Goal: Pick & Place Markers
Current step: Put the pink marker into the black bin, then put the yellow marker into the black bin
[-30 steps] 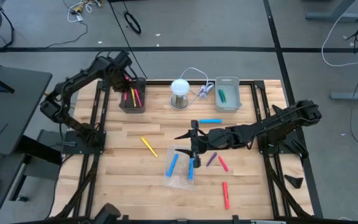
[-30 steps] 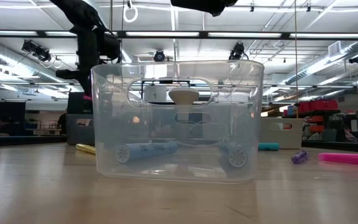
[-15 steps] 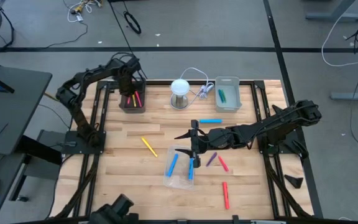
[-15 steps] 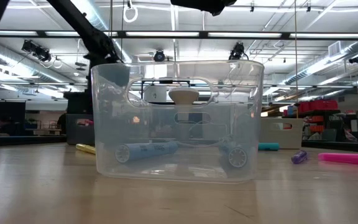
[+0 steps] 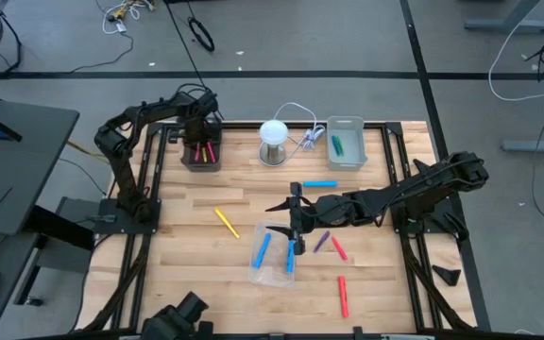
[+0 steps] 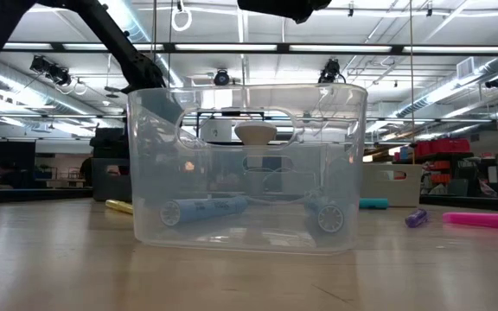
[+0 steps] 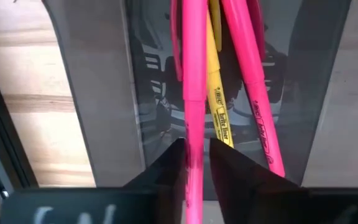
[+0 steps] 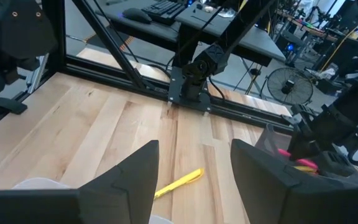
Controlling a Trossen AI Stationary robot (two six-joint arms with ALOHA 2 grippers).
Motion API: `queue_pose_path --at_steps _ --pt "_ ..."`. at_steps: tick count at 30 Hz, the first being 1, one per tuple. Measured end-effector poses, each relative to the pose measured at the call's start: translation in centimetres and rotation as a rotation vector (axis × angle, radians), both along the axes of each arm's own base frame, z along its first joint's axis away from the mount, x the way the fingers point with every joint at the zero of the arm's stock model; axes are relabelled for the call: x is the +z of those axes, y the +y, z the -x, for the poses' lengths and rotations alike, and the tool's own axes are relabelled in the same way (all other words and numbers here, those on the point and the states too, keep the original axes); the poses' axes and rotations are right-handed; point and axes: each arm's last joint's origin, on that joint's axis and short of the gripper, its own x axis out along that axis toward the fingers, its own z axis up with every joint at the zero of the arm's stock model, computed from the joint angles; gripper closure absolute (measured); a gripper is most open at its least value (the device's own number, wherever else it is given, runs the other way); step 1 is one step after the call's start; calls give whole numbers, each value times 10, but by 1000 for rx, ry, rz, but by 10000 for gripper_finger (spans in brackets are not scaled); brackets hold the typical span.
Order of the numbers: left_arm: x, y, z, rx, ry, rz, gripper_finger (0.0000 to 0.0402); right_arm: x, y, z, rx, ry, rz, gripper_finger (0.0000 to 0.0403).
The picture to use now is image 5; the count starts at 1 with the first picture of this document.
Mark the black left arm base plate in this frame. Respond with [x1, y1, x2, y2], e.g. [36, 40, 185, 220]
[93, 197, 162, 236]

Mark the grey desk foot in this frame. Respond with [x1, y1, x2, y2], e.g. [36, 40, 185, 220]
[463, 0, 544, 35]
[501, 127, 544, 155]

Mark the black metal table frame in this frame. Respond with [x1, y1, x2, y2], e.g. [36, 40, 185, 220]
[76, 121, 479, 340]

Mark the white lamp cable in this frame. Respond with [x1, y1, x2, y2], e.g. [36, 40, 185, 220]
[271, 101, 328, 164]

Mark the long black floor cable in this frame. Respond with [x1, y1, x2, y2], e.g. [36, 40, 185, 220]
[165, 0, 207, 89]

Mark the white floor cable bundle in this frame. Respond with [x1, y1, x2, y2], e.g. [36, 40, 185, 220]
[100, 0, 158, 36]

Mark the yellow cable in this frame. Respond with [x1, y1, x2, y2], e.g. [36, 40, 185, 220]
[66, 140, 108, 162]

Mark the dark grey plastic bin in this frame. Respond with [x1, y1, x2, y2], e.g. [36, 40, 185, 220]
[180, 120, 224, 173]

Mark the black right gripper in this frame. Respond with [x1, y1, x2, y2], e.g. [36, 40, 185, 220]
[264, 181, 326, 257]

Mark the white dome table lamp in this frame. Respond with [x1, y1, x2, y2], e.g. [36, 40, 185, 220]
[257, 119, 290, 168]

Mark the clear plastic bin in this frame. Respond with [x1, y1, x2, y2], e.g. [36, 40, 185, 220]
[246, 219, 300, 289]

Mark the purple marker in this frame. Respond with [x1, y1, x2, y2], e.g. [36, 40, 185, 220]
[313, 229, 332, 254]

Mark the long white floor cable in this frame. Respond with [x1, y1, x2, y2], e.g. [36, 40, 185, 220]
[487, 0, 544, 103]

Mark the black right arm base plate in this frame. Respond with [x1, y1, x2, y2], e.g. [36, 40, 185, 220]
[389, 195, 468, 237]

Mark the white plastic bin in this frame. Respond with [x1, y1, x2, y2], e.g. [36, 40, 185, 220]
[326, 115, 369, 173]

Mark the black desk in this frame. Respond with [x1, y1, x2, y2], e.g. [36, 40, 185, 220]
[0, 96, 80, 340]

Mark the black coiled cable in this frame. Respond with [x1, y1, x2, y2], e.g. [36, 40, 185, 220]
[187, 16, 216, 53]

